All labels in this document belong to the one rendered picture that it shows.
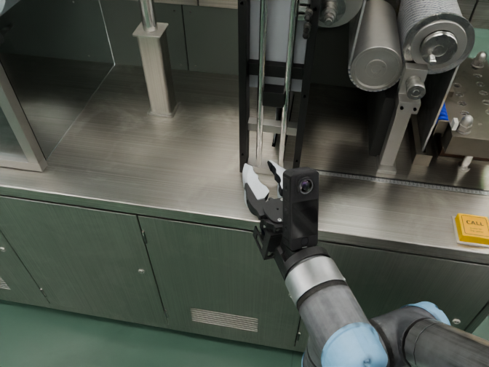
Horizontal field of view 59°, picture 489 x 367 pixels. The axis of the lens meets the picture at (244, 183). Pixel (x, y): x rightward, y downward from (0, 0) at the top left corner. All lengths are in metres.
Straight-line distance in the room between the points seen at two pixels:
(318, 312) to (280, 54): 0.60
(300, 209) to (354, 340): 0.18
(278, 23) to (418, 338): 0.65
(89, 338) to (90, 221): 0.78
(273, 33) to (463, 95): 0.63
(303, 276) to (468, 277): 0.77
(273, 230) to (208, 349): 1.29
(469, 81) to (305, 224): 0.94
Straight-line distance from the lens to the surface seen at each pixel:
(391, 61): 1.11
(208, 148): 1.26
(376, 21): 1.19
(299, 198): 0.59
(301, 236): 0.61
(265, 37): 0.94
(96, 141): 1.35
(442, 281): 1.30
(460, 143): 1.23
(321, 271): 0.58
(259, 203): 0.65
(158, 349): 1.91
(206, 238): 1.22
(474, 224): 1.17
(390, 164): 1.25
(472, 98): 1.37
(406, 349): 0.66
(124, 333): 1.97
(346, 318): 0.55
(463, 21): 1.08
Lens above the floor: 1.74
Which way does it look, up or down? 47 degrees down
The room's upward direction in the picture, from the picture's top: straight up
